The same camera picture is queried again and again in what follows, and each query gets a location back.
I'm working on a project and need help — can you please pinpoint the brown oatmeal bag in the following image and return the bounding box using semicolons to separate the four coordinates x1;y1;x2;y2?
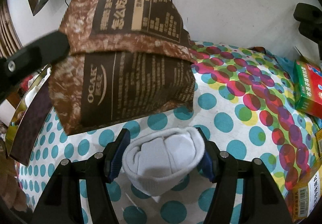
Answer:
49;0;195;135

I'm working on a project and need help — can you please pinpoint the white sock bundle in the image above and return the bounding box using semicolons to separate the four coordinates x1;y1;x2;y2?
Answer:
122;126;205;197

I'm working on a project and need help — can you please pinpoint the gold and maroon box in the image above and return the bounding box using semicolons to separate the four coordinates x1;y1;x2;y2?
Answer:
5;65;52;166

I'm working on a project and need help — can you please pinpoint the polka dot bed sheet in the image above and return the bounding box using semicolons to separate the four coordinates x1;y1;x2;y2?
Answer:
19;42;320;223

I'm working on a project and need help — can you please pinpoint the red green medicine box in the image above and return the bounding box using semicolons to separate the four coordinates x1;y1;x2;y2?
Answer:
294;60;322;119

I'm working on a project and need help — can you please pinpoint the black clamp stand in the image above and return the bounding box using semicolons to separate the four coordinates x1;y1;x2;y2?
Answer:
293;3;321;60

